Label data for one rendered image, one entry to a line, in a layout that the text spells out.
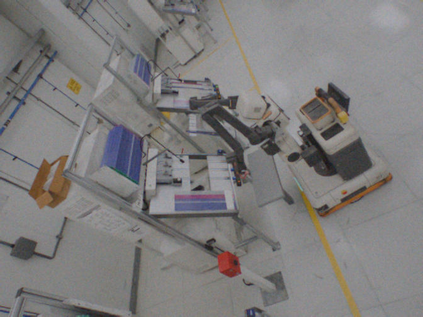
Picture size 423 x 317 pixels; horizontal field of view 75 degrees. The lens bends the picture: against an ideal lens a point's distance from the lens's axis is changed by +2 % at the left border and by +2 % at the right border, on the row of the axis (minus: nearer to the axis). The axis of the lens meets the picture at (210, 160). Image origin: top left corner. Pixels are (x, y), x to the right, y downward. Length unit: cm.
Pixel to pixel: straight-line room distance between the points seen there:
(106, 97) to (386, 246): 294
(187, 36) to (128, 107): 368
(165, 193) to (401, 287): 185
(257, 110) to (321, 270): 147
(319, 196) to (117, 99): 228
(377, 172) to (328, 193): 41
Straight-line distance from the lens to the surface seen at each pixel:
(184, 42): 672
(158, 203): 228
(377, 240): 262
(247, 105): 186
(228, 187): 244
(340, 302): 256
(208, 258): 292
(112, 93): 322
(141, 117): 336
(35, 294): 157
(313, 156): 224
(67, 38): 520
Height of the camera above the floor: 243
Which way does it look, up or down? 37 degrees down
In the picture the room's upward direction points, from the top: 48 degrees counter-clockwise
